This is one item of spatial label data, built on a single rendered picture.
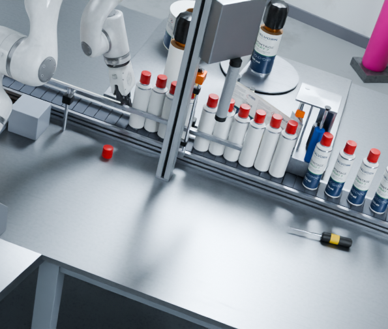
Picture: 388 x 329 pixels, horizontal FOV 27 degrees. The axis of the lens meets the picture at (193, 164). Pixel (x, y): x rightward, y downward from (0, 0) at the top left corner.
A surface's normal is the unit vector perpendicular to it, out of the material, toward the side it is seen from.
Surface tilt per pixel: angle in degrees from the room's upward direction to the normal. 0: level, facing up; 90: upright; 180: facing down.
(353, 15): 90
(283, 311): 0
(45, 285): 90
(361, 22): 90
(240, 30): 90
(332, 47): 0
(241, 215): 0
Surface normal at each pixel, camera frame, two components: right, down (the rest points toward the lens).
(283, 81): 0.20, -0.78
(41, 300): -0.29, 0.53
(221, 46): 0.60, 0.58
